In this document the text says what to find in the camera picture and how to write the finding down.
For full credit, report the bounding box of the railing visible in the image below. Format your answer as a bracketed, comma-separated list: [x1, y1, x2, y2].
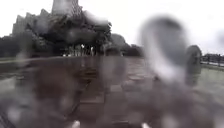
[200, 53, 224, 68]

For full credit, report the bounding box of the grey paved square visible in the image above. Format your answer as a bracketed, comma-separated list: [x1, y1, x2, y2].
[0, 55, 224, 128]

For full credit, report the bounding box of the robot's own part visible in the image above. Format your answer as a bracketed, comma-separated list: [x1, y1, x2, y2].
[69, 120, 82, 128]
[140, 122, 151, 128]

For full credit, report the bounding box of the tall building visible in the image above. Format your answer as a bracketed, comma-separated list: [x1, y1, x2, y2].
[11, 0, 84, 38]

